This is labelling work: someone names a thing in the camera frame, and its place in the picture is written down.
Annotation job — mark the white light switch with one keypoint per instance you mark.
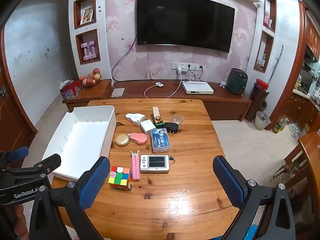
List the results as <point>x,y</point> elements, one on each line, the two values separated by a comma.
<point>17,57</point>

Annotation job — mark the white set-top box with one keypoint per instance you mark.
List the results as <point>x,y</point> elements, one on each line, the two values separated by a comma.
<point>197,87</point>

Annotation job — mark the white wall outlet strip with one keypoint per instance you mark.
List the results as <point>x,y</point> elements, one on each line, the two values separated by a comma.
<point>192,66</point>

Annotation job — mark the white plug-in charger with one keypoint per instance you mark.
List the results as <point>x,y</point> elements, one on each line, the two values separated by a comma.
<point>180,70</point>

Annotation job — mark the black flat television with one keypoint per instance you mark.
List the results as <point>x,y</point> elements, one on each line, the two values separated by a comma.
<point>185,22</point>

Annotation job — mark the black power adapter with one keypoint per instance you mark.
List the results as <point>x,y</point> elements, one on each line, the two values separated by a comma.
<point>170,128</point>

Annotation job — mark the green tin with gold rim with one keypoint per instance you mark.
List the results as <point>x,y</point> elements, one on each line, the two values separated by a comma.
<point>158,123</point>

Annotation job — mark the dark green toaster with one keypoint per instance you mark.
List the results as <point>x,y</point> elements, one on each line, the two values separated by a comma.
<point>236,81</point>

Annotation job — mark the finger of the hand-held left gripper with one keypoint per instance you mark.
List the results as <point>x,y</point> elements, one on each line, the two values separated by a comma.
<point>48,162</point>
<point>18,152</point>

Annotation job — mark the clear small plastic container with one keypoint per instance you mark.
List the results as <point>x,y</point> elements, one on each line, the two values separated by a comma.
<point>178,118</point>

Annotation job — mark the white square charger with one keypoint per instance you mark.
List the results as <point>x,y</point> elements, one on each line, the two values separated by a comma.
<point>147,127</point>

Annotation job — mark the white bucket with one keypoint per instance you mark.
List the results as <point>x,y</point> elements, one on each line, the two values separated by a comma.
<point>262,122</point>

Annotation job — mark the brown wooden television cabinet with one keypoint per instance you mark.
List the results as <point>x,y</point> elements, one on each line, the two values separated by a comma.
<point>225,105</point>

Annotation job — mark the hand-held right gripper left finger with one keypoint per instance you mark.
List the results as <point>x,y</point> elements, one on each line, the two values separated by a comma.
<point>96,182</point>

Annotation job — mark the cream rectangular box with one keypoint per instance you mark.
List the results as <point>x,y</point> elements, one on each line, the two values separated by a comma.
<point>156,112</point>

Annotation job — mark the person's left forearm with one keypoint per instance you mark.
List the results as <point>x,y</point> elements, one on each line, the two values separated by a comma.
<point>12,222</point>

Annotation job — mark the brown wooden chair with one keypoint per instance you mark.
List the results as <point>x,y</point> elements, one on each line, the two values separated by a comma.
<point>310,160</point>

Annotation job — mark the framed photo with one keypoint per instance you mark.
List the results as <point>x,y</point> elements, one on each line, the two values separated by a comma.
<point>87,16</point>

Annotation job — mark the brown wooden door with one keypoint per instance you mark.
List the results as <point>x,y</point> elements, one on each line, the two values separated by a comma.
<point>12,120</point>

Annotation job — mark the pair of pink batteries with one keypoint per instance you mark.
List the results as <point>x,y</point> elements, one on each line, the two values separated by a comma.
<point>135,167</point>

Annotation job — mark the dark patterned canister red lid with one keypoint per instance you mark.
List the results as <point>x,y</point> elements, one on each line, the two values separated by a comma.
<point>257,100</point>

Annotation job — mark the yellow oil bottle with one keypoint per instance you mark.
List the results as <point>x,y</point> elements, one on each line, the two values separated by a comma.
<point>278,126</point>

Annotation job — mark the long sheathed sword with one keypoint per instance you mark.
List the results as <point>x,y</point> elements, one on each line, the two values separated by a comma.
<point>276,62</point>

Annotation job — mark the gold round compact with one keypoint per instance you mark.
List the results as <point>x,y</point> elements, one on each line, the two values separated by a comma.
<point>122,139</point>

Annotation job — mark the white handheld screen device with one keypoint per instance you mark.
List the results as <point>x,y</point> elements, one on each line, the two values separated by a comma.
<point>155,163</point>

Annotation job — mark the multicoloured puzzle cube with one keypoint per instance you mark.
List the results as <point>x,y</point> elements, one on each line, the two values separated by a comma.
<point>120,178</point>

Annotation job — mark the grey flat card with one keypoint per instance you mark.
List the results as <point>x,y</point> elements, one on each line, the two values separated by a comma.
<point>118,92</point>

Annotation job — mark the clear box with blue label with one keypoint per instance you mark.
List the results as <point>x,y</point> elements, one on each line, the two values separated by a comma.
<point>160,140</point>

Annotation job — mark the pink dumbbell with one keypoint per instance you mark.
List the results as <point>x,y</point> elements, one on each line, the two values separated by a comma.
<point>93,49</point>
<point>85,52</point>

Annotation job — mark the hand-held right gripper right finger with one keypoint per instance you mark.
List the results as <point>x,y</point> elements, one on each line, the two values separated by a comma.
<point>227,182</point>

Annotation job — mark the white curved plastic device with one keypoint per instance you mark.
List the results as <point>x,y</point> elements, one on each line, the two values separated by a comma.
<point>135,118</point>

